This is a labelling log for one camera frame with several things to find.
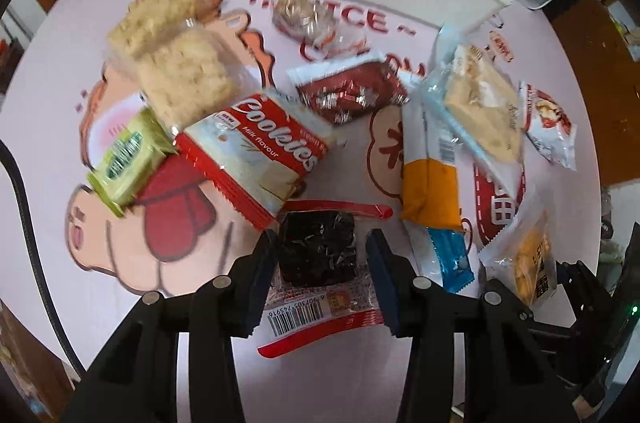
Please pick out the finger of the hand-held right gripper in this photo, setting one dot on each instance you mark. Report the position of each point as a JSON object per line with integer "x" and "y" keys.
{"x": 585, "y": 298}

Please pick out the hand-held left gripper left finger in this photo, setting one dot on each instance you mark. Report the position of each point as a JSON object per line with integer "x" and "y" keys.
{"x": 261, "y": 275}

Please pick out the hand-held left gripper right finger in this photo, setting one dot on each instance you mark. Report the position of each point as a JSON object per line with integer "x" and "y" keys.
{"x": 382, "y": 288}

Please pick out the dark brownie packet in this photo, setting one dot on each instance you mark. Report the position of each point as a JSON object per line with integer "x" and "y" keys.
{"x": 315, "y": 253}

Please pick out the white red snack packet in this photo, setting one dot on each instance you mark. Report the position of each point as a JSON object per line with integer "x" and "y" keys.
{"x": 547, "y": 123}

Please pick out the clear packet with yellow crackers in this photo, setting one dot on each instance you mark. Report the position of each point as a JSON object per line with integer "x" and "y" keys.
{"x": 525, "y": 258}

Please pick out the blue snack packet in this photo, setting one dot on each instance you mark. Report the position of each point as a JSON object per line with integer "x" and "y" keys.
{"x": 452, "y": 260}

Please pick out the orange white snack packet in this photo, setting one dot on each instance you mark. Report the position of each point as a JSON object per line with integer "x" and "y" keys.
{"x": 430, "y": 188}

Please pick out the red white cookies packet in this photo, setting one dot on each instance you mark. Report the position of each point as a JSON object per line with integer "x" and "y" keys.
{"x": 250, "y": 158}

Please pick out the small green biscuit packet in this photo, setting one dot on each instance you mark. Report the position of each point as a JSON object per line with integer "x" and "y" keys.
{"x": 125, "y": 158}

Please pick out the red foil snack packet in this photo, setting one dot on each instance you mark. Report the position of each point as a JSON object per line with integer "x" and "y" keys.
{"x": 350, "y": 93}

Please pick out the clear packet with pale cake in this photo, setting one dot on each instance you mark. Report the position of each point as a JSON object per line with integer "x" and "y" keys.
{"x": 480, "y": 103}

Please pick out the rice crispy cake packet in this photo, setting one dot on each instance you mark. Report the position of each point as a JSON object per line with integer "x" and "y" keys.
{"x": 185, "y": 78}
{"x": 150, "y": 18}

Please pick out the brown wooden door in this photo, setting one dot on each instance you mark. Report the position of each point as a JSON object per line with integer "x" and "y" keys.
{"x": 590, "y": 53}

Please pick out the round cookie clear packet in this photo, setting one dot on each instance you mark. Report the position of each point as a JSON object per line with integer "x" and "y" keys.
{"x": 300, "y": 15}

